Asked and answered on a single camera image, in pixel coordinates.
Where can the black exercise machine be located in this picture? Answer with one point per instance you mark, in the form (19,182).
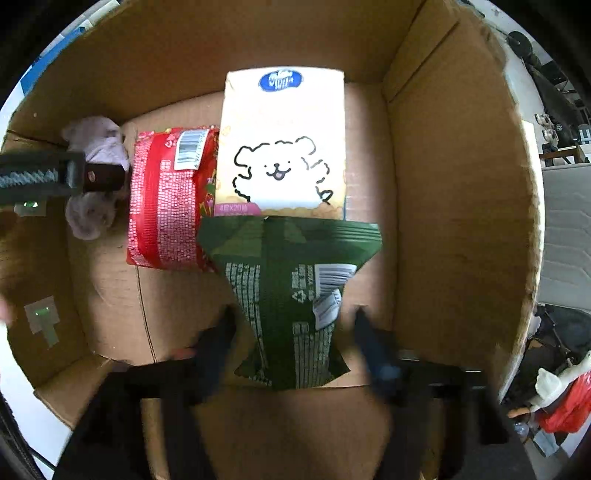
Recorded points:
(549,87)

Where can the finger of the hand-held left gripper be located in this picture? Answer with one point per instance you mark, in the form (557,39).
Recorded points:
(104,177)

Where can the grey pink plush toy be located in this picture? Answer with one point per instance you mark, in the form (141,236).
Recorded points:
(94,138)

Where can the dog print tissue pack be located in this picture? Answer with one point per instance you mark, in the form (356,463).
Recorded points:
(281,152)

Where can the red snack packet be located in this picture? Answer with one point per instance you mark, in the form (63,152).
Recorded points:
(166,207)

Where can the green snack packet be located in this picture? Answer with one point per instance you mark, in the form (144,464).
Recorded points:
(281,300)

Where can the brown cardboard box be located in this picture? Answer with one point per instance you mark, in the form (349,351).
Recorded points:
(443,207)

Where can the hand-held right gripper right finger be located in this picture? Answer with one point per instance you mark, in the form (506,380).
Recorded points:
(376,356)

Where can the white plush toy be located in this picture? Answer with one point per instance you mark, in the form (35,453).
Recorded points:
(561,376)

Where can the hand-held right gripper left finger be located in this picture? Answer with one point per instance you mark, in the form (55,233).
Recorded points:
(216,351)

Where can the grey white mattress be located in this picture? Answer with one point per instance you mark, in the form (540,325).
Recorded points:
(568,230)

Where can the red plastic bag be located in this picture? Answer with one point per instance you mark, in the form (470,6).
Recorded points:
(570,406)

